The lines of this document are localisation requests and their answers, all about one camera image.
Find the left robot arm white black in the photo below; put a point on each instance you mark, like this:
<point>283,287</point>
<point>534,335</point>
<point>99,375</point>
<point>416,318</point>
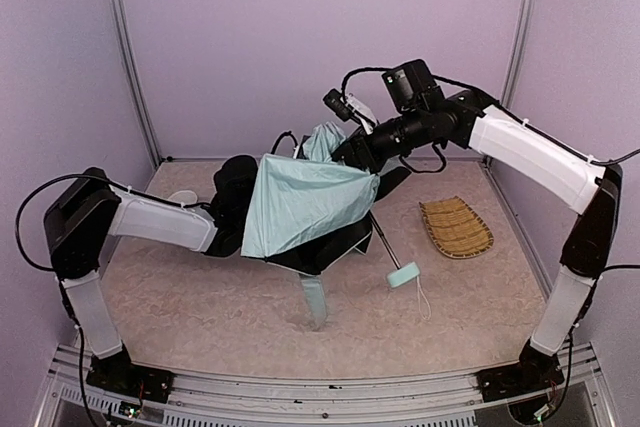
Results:
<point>94,208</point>

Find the woven bamboo tray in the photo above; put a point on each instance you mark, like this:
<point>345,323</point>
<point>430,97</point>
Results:
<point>455,229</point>

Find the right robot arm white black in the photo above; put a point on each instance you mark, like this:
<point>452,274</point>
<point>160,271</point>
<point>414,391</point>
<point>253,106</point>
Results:
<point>472,119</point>

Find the white blue enamel pitcher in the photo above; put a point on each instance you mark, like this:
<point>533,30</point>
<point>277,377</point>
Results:
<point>184,197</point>

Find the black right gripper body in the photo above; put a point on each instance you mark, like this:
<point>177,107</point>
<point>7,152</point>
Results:
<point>357,152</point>

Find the mint green black umbrella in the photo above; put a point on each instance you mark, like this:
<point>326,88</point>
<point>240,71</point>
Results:
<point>308,211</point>

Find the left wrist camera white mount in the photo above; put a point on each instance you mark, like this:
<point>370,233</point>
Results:
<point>297,144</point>

